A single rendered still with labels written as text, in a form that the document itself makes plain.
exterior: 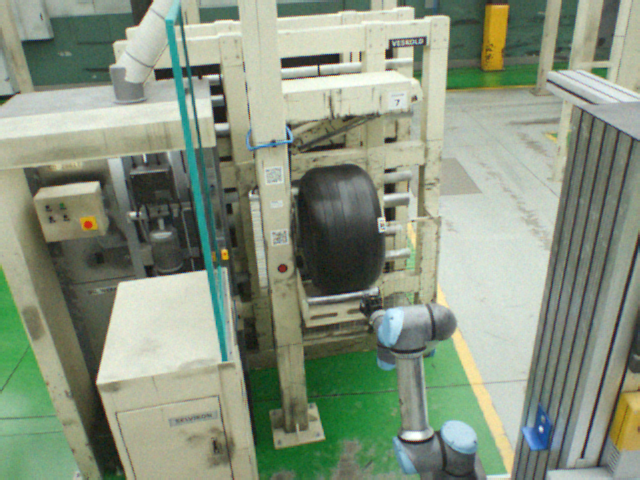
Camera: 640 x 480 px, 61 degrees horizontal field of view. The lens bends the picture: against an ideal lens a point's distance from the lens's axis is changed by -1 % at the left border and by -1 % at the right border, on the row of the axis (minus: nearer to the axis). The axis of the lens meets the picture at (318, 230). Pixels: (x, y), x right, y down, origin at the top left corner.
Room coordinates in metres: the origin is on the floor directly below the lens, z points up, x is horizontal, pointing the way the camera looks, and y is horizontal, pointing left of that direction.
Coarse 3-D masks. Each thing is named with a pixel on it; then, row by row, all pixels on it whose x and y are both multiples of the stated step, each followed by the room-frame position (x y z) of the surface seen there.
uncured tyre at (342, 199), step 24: (312, 168) 2.29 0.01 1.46; (336, 168) 2.24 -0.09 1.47; (360, 168) 2.25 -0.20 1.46; (312, 192) 2.10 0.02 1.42; (336, 192) 2.08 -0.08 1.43; (360, 192) 2.08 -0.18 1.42; (312, 216) 2.03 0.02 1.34; (336, 216) 1.99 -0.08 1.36; (360, 216) 2.00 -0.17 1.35; (312, 240) 2.01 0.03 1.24; (336, 240) 1.95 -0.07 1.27; (360, 240) 1.96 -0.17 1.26; (384, 240) 2.01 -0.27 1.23; (312, 264) 2.30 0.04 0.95; (336, 264) 1.93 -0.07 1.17; (360, 264) 1.95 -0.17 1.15; (336, 288) 1.98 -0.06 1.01; (360, 288) 2.05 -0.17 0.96
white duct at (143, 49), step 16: (160, 0) 2.32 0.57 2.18; (160, 16) 2.30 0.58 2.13; (144, 32) 2.30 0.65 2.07; (160, 32) 2.31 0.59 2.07; (128, 48) 2.31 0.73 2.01; (144, 48) 2.29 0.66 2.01; (160, 48) 2.34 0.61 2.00; (128, 64) 2.28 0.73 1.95; (144, 64) 2.30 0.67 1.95; (128, 80) 2.28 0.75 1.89
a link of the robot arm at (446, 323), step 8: (432, 304) 1.39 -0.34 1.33; (440, 304) 1.40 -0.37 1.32; (440, 312) 1.36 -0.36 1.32; (448, 312) 1.37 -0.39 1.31; (440, 320) 1.34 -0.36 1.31; (448, 320) 1.35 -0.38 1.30; (456, 320) 1.39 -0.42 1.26; (440, 328) 1.32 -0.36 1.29; (448, 328) 1.34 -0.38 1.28; (440, 336) 1.33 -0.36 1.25; (448, 336) 1.36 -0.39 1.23; (432, 344) 1.46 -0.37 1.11; (424, 352) 1.53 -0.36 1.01; (432, 352) 1.59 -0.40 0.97
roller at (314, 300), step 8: (368, 288) 2.11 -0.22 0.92; (376, 288) 2.10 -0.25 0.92; (312, 296) 2.06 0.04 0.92; (320, 296) 2.06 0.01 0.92; (328, 296) 2.06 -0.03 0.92; (336, 296) 2.07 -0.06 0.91; (344, 296) 2.07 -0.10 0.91; (352, 296) 2.07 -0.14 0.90; (360, 296) 2.08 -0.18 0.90; (312, 304) 2.04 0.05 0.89; (320, 304) 2.05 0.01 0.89
